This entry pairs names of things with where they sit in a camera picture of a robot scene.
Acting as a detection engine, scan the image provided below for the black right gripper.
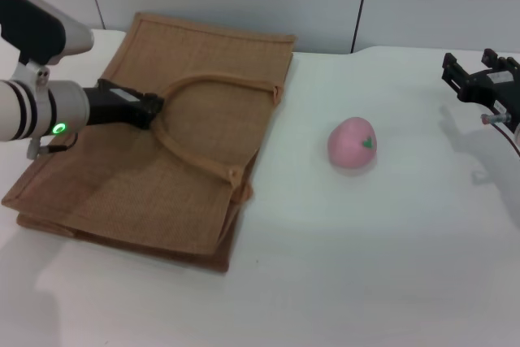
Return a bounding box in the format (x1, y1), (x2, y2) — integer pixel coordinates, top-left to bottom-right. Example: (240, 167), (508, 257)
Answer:
(441, 49), (520, 124)

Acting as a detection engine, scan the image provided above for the left wrist camera black silver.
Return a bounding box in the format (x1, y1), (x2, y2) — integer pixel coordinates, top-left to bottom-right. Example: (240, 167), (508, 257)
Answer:
(0, 0), (95, 82)

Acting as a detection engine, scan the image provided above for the brown jute handbag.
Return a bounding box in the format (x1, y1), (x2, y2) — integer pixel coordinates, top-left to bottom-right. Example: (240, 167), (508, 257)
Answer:
(1, 11), (297, 273)

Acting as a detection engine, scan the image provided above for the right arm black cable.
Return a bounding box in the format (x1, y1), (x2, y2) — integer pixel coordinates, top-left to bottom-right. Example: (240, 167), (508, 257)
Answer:
(480, 112), (520, 157)

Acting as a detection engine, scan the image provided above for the pink toy peach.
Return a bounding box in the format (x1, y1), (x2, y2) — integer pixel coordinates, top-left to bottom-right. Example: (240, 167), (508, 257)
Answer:
(327, 116), (378, 169)

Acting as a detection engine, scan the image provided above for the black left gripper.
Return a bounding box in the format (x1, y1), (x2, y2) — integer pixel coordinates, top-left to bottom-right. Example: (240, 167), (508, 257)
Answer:
(83, 78), (165, 131)

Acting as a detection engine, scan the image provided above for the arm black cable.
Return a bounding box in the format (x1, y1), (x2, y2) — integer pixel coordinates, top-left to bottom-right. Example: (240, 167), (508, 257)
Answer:
(480, 112), (520, 157)
(27, 132), (79, 161)

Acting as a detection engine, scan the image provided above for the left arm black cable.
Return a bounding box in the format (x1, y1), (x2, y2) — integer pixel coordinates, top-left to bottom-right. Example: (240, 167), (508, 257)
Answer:
(27, 132), (79, 161)

